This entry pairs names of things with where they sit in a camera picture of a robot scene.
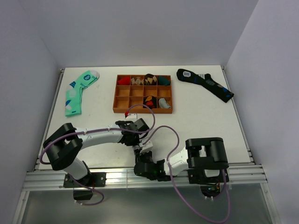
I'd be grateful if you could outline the white black-striped ankle sock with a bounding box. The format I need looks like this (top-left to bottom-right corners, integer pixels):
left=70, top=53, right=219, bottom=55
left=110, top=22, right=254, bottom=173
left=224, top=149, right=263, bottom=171
left=132, top=145, right=141, bottom=152

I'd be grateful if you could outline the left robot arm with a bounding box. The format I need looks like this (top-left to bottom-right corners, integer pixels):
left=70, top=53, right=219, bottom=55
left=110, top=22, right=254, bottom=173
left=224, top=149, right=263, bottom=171
left=43, top=119, right=150, bottom=186

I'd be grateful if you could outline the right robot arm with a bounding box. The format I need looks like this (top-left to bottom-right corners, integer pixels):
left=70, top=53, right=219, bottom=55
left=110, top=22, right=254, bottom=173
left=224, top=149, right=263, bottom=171
left=134, top=137, right=229, bottom=185

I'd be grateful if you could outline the black red yellow argyle sock roll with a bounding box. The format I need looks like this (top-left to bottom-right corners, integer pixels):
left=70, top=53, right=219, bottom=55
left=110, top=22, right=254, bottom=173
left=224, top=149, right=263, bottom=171
left=143, top=95, right=157, bottom=109

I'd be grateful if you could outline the wooden compartment tray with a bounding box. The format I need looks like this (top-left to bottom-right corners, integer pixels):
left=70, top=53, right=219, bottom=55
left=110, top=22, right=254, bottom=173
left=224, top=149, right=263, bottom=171
left=113, top=75, right=173, bottom=114

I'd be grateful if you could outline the light grey rolled sock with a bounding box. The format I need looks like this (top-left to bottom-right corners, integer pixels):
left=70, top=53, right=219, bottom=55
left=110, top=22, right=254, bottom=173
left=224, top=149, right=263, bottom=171
left=158, top=98, right=171, bottom=109

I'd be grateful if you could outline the red rolled sock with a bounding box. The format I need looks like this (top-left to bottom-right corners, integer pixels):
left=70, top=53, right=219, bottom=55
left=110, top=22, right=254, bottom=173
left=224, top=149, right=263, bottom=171
left=117, top=76, right=131, bottom=85

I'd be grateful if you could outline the beige argyle rolled sock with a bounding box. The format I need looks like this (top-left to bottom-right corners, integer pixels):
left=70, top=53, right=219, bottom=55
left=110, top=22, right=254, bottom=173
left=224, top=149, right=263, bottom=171
left=131, top=76, right=144, bottom=85

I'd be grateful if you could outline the black tan argyle rolled sock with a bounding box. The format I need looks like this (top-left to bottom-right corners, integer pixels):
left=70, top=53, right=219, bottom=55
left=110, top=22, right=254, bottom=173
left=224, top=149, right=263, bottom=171
left=144, top=74, right=157, bottom=85

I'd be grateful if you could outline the dark teal rolled sock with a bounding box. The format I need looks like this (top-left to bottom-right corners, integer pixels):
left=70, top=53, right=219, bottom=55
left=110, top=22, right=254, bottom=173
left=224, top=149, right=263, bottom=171
left=157, top=76, right=171, bottom=86

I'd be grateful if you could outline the mint green patterned sock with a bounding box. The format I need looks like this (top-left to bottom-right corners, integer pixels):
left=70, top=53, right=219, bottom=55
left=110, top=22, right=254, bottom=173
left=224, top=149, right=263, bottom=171
left=65, top=70, right=100, bottom=117

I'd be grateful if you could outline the black blue patterned long sock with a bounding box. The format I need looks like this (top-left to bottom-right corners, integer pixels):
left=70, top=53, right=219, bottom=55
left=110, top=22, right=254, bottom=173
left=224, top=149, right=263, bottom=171
left=177, top=69, right=234, bottom=103

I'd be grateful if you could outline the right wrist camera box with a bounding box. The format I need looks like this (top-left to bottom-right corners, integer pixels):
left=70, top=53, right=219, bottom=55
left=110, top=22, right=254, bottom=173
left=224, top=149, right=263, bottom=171
left=139, top=140, right=153, bottom=154

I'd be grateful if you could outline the aluminium table edge rail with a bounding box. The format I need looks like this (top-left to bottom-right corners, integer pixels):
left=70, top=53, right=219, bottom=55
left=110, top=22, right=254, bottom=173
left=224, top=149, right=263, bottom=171
left=22, top=165, right=268, bottom=191

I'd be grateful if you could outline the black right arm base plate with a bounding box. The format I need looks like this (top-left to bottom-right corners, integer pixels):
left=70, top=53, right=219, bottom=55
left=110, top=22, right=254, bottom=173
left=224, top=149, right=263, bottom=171
left=187, top=169, right=229, bottom=185

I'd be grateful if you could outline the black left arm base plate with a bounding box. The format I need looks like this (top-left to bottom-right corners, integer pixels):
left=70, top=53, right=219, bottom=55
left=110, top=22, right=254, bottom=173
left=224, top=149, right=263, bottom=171
left=63, top=172, right=106, bottom=188

